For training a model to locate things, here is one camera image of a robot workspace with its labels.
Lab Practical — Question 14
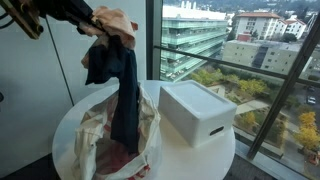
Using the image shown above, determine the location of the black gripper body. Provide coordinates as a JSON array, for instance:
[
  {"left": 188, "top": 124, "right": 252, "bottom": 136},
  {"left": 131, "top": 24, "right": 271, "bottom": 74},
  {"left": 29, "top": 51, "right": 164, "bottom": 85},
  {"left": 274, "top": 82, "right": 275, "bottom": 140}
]
[{"left": 32, "top": 0, "right": 96, "bottom": 35}]

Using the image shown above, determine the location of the navy blue t-shirt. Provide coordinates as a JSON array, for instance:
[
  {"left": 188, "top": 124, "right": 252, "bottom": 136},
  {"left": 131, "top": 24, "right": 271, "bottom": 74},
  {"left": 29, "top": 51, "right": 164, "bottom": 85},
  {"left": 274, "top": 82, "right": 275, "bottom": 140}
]
[{"left": 84, "top": 34, "right": 141, "bottom": 155}]

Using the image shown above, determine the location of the pink t-shirt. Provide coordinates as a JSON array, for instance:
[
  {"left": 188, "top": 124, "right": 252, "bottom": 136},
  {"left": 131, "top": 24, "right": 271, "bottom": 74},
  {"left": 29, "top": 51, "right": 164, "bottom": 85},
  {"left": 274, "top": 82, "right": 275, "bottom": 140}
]
[{"left": 95, "top": 138, "right": 143, "bottom": 176}]

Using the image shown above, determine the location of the white plastic bag red logo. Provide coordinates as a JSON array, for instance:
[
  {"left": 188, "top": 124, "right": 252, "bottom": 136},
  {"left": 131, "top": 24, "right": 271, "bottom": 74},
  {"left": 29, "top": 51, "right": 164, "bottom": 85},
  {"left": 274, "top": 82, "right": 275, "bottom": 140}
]
[{"left": 71, "top": 84, "right": 163, "bottom": 180}]

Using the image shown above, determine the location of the white plastic storage box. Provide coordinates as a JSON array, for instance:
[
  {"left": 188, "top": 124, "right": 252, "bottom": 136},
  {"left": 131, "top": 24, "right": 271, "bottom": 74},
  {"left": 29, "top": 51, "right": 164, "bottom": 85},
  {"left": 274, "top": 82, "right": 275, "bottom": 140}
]
[{"left": 157, "top": 79, "right": 239, "bottom": 149}]

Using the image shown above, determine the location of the tan wrist camera mount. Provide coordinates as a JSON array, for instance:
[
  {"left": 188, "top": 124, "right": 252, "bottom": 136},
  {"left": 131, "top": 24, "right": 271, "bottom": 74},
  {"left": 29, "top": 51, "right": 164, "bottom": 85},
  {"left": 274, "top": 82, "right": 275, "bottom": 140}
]
[{"left": 0, "top": 0, "right": 45, "bottom": 41}]

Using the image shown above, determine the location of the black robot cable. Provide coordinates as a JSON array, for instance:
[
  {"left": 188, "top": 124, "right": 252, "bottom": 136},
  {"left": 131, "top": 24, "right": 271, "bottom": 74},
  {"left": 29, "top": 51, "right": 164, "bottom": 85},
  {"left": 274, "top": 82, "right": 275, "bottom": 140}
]
[{"left": 0, "top": 12, "right": 16, "bottom": 30}]

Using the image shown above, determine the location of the dark window frame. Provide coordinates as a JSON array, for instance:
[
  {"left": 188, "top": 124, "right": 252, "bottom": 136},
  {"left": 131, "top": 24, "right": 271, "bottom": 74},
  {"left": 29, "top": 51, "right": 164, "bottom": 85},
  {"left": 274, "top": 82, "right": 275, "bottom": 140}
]
[{"left": 145, "top": 0, "right": 320, "bottom": 161}]

